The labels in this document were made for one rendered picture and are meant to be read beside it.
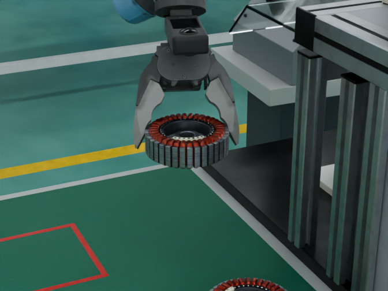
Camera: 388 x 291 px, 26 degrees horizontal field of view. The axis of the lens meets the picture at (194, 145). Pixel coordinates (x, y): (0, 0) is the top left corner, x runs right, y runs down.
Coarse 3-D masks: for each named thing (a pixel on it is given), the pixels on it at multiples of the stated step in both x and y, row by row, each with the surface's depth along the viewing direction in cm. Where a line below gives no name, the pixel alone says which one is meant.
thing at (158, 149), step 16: (160, 128) 112; (176, 128) 114; (192, 128) 115; (208, 128) 113; (224, 128) 111; (160, 144) 108; (176, 144) 107; (192, 144) 108; (208, 144) 108; (224, 144) 109; (160, 160) 108; (176, 160) 107; (192, 160) 107; (208, 160) 108
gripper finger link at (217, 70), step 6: (210, 60) 113; (216, 60) 113; (216, 66) 113; (222, 66) 113; (210, 72) 113; (216, 72) 113; (222, 72) 113; (210, 78) 113; (216, 78) 113; (222, 78) 113; (228, 78) 113; (222, 84) 113; (228, 84) 113; (228, 90) 113; (234, 102) 113
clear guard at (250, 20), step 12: (288, 0) 127; (300, 0) 127; (312, 0) 127; (324, 0) 127; (336, 0) 127; (348, 0) 127; (252, 12) 126; (264, 12) 120; (276, 12) 120; (288, 12) 120; (240, 24) 129; (252, 24) 131; (264, 24) 132; (276, 24) 133; (288, 24) 115
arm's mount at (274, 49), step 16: (256, 0) 201; (240, 32) 201; (256, 32) 193; (272, 32) 189; (288, 32) 185; (240, 48) 202; (256, 48) 195; (272, 48) 188; (288, 48) 182; (304, 48) 181; (256, 64) 196; (272, 64) 189; (288, 64) 183; (288, 80) 184
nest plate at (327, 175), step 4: (324, 168) 139; (328, 168) 139; (332, 168) 139; (324, 172) 137; (328, 172) 137; (332, 172) 137; (320, 176) 136; (324, 176) 136; (328, 176) 136; (332, 176) 136; (320, 180) 135; (324, 180) 135; (328, 180) 135; (332, 180) 135; (320, 184) 135; (324, 184) 134; (328, 184) 133; (332, 184) 133; (324, 188) 134; (328, 188) 133; (332, 188) 132; (328, 192) 133; (332, 192) 132
